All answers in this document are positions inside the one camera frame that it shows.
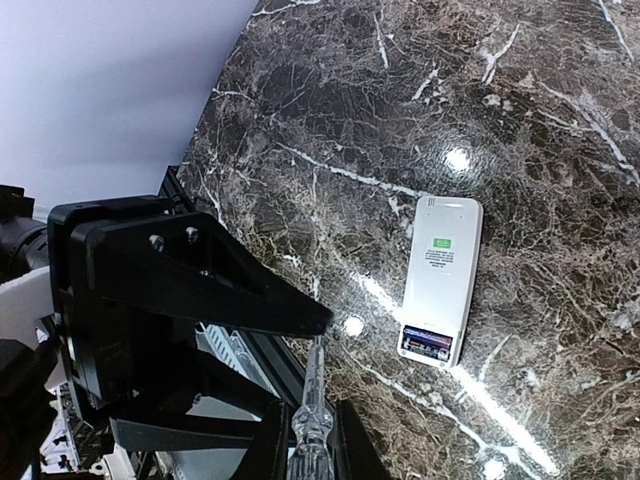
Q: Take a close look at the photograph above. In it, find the white remote control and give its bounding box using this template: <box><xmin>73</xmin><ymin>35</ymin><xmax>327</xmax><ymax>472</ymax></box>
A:
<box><xmin>397</xmin><ymin>196</ymin><xmax>483</xmax><ymax>369</ymax></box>

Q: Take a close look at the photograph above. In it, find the white slotted cable duct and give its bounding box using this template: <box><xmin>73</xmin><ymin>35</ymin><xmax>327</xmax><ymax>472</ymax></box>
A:
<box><xmin>195</xmin><ymin>322</ymin><xmax>249</xmax><ymax>378</ymax></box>

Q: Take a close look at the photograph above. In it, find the clear test screwdriver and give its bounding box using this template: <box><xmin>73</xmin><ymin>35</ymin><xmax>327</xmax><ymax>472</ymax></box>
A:
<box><xmin>287</xmin><ymin>337</ymin><xmax>334</xmax><ymax>480</ymax></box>

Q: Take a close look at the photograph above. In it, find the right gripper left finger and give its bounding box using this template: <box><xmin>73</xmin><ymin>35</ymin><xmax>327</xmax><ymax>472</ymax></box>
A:
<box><xmin>234</xmin><ymin>401</ymin><xmax>290</xmax><ymax>480</ymax></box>

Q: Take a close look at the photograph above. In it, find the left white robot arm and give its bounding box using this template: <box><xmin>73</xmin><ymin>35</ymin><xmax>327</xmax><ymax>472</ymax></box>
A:
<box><xmin>1</xmin><ymin>186</ymin><xmax>332</xmax><ymax>479</ymax></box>

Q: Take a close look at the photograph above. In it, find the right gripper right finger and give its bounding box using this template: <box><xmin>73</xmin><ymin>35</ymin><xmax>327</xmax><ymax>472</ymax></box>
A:
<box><xmin>333</xmin><ymin>400</ymin><xmax>391</xmax><ymax>480</ymax></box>

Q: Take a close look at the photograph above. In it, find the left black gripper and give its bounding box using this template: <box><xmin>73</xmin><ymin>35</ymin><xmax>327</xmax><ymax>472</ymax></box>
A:
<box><xmin>47</xmin><ymin>196</ymin><xmax>333</xmax><ymax>452</ymax></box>

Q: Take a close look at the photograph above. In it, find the battery inside remote compartment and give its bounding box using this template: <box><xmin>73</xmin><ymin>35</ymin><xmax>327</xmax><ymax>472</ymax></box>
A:
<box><xmin>400</xmin><ymin>326</ymin><xmax>453</xmax><ymax>361</ymax></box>

